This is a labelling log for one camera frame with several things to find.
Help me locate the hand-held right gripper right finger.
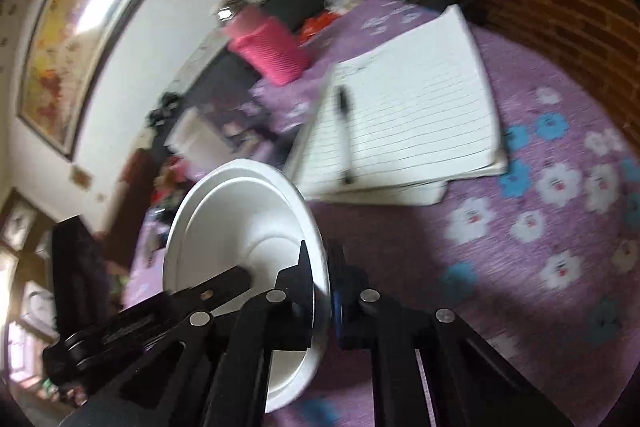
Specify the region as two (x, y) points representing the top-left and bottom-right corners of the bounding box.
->
(327, 242), (576, 427)

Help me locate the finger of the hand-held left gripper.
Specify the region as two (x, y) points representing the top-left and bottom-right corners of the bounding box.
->
(167, 266), (251, 314)

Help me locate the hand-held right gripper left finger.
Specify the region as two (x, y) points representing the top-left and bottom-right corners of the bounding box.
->
(60, 241), (316, 427)

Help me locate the white bowl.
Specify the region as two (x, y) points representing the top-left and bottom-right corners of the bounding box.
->
(162, 158), (332, 414)

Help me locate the wooden glass-panel door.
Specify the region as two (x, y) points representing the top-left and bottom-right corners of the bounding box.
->
(0, 187), (56, 358)

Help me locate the white lidded jar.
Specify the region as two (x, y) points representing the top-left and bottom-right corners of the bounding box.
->
(165, 107), (236, 178)

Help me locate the purple floral tablecloth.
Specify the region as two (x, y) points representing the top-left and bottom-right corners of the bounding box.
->
(120, 0), (640, 427)

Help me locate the black pen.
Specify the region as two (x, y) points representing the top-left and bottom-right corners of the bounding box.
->
(336, 86), (355, 185)

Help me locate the white lined notebook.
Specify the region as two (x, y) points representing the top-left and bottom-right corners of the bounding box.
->
(285, 4), (510, 208)

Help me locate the pink knit-sleeved bottle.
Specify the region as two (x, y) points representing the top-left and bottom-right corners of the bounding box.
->
(215, 0), (312, 86)

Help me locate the red plastic bag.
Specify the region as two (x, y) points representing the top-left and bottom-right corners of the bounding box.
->
(299, 11), (346, 42)

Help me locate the framed horse painting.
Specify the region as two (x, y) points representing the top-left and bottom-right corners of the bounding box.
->
(17, 0), (161, 162)

